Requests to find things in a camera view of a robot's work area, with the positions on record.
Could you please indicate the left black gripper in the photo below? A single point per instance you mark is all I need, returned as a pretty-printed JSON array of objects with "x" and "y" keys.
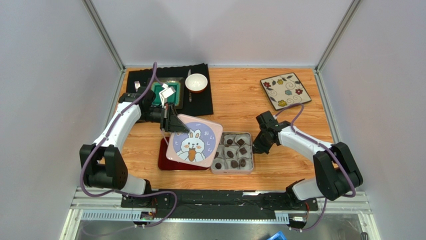
[{"x": 170, "y": 121}]

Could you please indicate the silver tin lid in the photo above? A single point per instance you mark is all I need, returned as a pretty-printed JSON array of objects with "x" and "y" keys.
[{"x": 198, "y": 146}]

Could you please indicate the red lacquer tray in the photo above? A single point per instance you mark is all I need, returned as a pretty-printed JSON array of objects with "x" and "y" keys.
[{"x": 168, "y": 165}]

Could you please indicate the silver tin with paper cups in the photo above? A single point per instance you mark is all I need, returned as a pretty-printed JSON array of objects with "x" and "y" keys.
[{"x": 234, "y": 154}]

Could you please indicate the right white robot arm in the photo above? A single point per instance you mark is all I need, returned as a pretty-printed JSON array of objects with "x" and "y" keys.
[{"x": 336, "y": 171}]

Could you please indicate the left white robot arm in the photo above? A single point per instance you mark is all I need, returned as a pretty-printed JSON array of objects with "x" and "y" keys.
[{"x": 102, "y": 164}]

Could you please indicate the green square plate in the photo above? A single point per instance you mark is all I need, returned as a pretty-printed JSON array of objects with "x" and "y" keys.
[{"x": 177, "y": 98}]

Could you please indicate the black cloth placemat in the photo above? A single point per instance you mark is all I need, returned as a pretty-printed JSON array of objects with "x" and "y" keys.
[{"x": 201, "y": 104}]

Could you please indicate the white bowl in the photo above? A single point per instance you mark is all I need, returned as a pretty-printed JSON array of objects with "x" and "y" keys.
[{"x": 196, "y": 82}]

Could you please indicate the silver knife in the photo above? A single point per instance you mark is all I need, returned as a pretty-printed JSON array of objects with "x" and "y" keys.
[{"x": 189, "y": 92}]

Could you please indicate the silver fork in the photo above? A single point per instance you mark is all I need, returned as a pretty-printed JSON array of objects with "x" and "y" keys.
[{"x": 137, "y": 85}]

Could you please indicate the floral square plate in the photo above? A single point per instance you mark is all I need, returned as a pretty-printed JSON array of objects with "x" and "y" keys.
[{"x": 284, "y": 90}]

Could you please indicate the blue plastic bin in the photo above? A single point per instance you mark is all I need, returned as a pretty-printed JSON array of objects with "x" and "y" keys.
[{"x": 277, "y": 236}]

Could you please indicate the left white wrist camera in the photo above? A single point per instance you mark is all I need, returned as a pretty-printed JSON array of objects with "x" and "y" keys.
[{"x": 165, "y": 93}]

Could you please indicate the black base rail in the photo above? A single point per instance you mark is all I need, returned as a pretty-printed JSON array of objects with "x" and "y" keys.
[{"x": 219, "y": 205}]

